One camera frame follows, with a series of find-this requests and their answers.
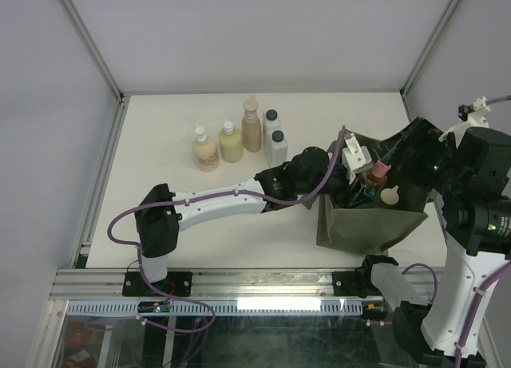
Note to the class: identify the amber bottle pink cap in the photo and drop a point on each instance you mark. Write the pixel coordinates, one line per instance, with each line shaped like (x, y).
(375, 179)

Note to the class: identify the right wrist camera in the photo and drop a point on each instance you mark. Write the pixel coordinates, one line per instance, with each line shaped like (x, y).
(472, 115)

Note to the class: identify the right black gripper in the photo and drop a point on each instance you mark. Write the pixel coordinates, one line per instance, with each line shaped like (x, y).
(420, 133)

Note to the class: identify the right aluminium frame post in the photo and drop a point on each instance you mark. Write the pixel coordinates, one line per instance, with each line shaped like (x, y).
(431, 45)

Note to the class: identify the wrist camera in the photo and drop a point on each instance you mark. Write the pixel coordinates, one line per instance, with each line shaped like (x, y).
(355, 158)
(472, 115)

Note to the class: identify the olive green canvas bag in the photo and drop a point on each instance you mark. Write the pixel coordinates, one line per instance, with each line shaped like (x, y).
(374, 227)

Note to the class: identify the aluminium frame post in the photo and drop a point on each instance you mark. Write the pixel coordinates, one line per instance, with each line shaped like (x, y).
(90, 46)
(431, 45)

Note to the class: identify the yellow-green lotion bottle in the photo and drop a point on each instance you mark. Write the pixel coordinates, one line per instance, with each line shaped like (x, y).
(231, 142)

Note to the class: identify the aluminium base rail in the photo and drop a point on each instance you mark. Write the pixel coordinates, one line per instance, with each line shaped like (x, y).
(204, 284)

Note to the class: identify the white bottle dark cap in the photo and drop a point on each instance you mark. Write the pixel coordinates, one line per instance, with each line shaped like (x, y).
(276, 148)
(271, 120)

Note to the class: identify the small tan pump bottle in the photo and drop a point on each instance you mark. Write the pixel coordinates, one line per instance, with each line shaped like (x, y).
(205, 151)

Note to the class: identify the left aluminium frame post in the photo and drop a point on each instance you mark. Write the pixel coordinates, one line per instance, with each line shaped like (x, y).
(90, 46)

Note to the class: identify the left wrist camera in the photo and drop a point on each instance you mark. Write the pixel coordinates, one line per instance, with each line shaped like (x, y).
(355, 158)

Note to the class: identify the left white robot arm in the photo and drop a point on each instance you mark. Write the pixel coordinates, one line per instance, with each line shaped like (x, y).
(164, 214)

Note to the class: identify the white slotted cable duct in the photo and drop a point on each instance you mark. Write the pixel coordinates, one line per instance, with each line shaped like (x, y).
(242, 306)

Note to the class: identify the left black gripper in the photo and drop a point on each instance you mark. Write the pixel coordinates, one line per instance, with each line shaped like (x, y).
(344, 199)

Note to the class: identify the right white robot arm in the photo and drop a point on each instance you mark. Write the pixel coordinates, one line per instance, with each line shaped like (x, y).
(443, 332)

